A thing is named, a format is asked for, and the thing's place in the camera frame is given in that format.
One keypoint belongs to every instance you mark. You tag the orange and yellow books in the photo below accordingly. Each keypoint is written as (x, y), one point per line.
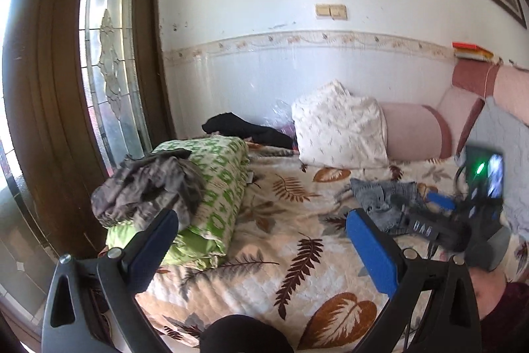
(471, 51)

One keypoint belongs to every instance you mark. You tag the cream leaf-print blanket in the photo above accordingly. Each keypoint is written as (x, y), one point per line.
(264, 253)

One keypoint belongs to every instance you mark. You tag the person's dark-clothed knee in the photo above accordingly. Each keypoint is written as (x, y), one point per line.
(246, 336)

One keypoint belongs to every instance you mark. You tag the beige wall switch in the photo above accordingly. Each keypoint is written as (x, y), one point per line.
(330, 11)

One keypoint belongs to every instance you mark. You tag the person's right forearm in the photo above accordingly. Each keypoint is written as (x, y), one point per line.
(508, 315)

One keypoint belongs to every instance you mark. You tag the brown wooden glass door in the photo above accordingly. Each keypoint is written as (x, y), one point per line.
(49, 88)

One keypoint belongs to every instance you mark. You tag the pink sofa backrest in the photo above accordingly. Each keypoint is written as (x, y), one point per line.
(458, 105)

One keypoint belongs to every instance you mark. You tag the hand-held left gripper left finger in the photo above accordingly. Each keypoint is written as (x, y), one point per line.
(153, 249)

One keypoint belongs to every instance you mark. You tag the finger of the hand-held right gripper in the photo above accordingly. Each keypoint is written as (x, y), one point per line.
(440, 200)
(434, 229)

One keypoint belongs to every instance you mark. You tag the grey mottled crumpled cloth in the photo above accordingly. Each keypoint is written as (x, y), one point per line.
(144, 183)

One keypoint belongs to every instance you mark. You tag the blue denim pants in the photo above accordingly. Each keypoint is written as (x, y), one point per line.
(372, 191)

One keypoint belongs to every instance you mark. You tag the pink bolster cushion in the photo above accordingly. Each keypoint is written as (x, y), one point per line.
(409, 129)

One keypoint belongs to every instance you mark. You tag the black cloth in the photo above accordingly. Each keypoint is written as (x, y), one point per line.
(248, 129)

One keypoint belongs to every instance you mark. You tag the green patterned folded quilt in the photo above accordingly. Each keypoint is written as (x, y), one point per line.
(223, 187)

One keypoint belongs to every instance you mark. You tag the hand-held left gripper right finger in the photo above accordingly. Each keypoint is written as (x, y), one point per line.
(372, 249)

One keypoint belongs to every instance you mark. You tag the white sprig-print pillow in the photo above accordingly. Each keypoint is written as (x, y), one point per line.
(339, 125)

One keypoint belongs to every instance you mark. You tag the clear plastic bag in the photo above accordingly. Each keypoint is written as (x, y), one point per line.
(283, 119)

